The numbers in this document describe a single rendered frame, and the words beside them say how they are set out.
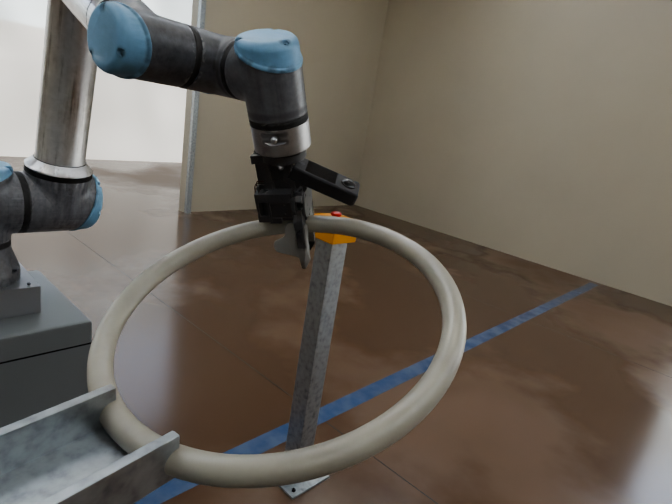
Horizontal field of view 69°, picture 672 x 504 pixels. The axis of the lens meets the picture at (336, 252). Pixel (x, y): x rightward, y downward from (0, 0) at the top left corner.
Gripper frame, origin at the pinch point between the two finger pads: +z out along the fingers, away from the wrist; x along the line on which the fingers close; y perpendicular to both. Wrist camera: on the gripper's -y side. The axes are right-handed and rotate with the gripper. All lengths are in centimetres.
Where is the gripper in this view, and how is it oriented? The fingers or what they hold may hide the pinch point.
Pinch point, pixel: (310, 252)
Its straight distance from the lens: 88.9
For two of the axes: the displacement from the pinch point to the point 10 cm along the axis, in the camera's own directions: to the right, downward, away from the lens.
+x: -1.1, 5.7, -8.2
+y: -9.9, 0.0, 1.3
